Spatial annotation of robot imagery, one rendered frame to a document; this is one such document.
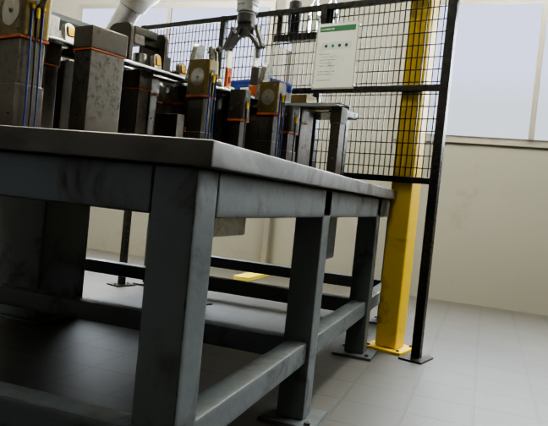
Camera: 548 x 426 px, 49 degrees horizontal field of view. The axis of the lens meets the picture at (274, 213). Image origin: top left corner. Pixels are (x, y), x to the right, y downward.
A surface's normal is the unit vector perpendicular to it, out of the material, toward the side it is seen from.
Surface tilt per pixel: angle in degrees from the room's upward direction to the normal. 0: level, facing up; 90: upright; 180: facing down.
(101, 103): 90
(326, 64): 90
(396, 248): 90
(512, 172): 90
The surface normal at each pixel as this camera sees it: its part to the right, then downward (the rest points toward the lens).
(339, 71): -0.58, -0.04
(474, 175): -0.33, 0.00
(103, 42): 0.81, 0.10
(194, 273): 0.94, 0.11
